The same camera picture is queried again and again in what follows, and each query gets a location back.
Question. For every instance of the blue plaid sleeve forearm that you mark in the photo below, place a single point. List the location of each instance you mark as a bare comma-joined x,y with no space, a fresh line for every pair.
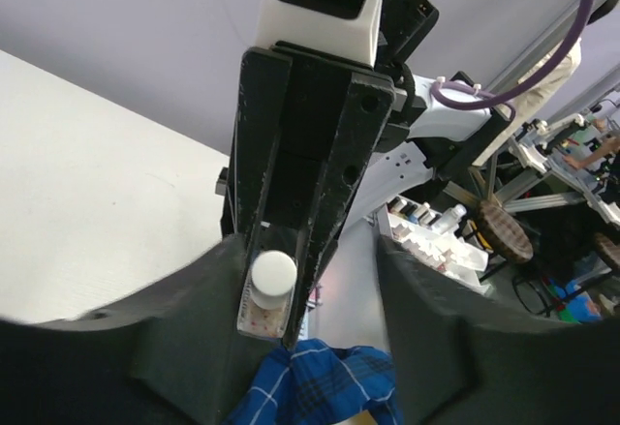
318,384

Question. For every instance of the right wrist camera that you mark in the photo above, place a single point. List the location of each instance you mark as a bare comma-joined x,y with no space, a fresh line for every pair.
348,29

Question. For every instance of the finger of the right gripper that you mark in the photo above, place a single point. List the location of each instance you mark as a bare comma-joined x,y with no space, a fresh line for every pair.
362,118
262,92

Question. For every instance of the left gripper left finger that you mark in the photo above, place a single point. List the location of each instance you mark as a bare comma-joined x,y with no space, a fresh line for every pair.
169,353

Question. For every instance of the white nail polish cap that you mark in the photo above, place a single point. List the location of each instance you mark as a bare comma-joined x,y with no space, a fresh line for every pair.
273,276

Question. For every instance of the nail polish bottle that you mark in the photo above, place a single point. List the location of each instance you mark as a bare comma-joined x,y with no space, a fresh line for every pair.
256,321

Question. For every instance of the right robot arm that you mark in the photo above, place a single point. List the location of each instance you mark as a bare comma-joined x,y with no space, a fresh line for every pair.
435,128

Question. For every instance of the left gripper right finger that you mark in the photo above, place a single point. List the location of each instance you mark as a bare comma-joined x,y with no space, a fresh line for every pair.
462,358

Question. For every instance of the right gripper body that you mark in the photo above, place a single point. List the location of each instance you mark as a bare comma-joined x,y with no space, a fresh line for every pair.
315,94

